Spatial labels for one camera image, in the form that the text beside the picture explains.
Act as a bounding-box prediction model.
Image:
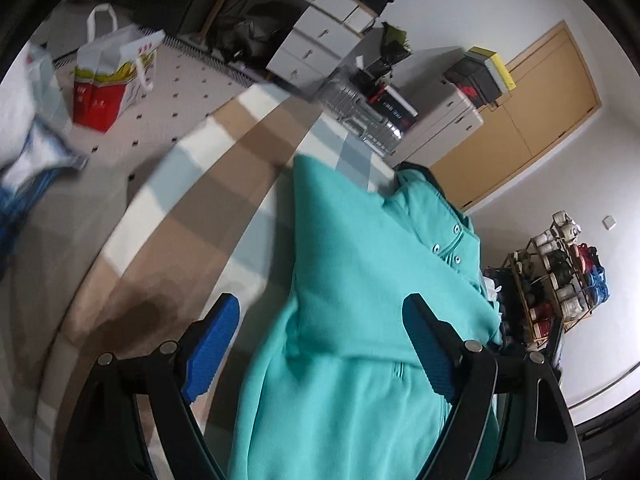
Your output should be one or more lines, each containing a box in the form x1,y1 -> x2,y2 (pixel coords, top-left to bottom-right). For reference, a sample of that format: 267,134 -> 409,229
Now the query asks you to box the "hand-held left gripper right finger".
401,292 -> 587,480

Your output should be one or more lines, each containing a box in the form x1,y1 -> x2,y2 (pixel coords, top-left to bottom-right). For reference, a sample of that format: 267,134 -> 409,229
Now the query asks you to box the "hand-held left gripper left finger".
57,292 -> 241,480

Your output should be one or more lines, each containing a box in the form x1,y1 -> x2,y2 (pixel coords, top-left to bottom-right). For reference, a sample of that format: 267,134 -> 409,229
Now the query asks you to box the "teal jacket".
227,154 -> 503,480

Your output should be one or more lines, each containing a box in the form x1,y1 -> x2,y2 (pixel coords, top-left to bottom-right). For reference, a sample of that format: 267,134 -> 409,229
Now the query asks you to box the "wooden shoe rack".
502,212 -> 611,351

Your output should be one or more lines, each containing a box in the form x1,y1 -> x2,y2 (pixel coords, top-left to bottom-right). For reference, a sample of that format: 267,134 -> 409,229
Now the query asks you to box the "checked brown blue blanket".
30,82 -> 401,480

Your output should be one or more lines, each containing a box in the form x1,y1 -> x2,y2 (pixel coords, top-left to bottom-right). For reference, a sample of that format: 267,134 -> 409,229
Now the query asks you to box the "grey mattress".
0,150 -> 211,461

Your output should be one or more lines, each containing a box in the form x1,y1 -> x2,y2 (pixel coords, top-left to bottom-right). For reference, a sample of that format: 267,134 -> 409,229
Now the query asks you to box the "low white cabinet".
392,80 -> 485,171

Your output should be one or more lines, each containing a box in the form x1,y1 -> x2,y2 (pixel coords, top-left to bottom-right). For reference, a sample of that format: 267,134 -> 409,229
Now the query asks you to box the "silver suitcase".
317,67 -> 418,156

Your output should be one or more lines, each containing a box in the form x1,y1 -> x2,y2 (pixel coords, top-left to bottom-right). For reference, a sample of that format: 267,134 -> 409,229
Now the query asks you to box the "blue plaid cloth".
0,115 -> 91,271

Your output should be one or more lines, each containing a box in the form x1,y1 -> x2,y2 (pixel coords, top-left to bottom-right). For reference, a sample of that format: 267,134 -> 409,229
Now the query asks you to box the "wooden door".
430,20 -> 601,211

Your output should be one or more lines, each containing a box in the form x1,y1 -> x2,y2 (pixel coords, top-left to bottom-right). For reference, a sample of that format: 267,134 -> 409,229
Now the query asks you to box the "red and white shopping bag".
72,4 -> 167,133

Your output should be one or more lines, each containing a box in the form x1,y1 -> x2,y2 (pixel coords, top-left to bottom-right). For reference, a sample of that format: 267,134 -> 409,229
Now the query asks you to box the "yellow and black box stack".
445,46 -> 517,108

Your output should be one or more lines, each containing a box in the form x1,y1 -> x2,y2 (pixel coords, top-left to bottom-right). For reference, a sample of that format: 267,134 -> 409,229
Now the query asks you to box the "white bedding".
0,42 -> 71,171

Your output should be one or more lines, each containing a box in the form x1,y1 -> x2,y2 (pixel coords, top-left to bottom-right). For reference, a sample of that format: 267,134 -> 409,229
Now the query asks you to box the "white drawer cabinet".
227,0 -> 378,101

